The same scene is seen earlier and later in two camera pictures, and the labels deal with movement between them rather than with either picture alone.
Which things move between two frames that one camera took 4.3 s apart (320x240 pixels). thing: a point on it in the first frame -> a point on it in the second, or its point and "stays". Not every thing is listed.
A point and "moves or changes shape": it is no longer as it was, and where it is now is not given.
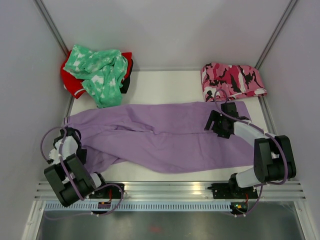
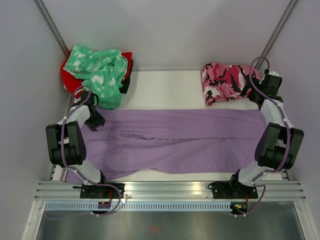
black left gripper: x=83 y=154 -> x=100 y=121
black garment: x=123 y=89 stays
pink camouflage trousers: x=238 y=80 stays
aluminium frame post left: x=42 y=8 stays
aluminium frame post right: x=285 y=15 stays
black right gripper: x=215 y=116 -> x=251 y=96
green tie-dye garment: x=103 y=70 stays
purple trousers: x=160 y=139 moves or changes shape
